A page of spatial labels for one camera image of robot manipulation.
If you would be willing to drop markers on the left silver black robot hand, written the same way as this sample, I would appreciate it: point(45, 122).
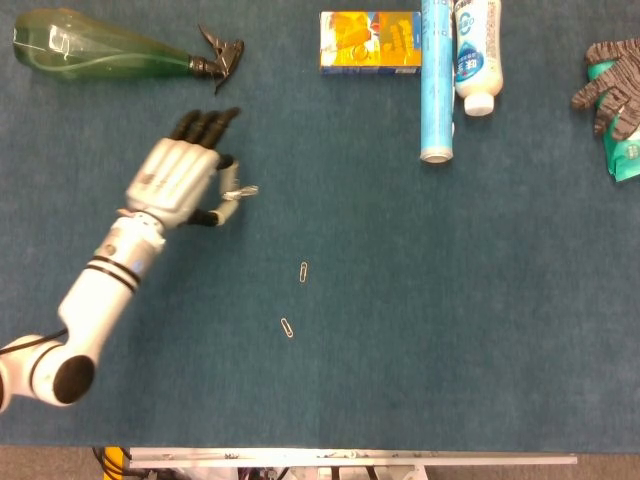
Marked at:
point(172, 180)

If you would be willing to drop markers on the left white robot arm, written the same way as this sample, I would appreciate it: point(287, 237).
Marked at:
point(100, 295)

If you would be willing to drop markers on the green spray bottle black trigger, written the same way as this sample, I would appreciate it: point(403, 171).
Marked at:
point(90, 50)

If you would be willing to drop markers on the orange yellow cardboard box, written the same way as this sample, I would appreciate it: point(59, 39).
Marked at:
point(370, 45)

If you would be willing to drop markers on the light blue cylindrical can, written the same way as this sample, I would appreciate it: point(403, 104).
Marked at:
point(436, 90)

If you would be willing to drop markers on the white plastic bottle blue label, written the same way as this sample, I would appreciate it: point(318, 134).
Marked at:
point(477, 50)

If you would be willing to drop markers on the green wet wipes pack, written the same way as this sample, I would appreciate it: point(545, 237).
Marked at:
point(627, 155)

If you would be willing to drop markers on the grey striped knit glove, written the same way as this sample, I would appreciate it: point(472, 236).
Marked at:
point(620, 80)

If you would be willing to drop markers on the yellow bracket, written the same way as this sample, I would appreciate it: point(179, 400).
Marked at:
point(113, 462)

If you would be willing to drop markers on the aluminium frame rail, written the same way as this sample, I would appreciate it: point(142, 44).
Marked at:
point(350, 456)

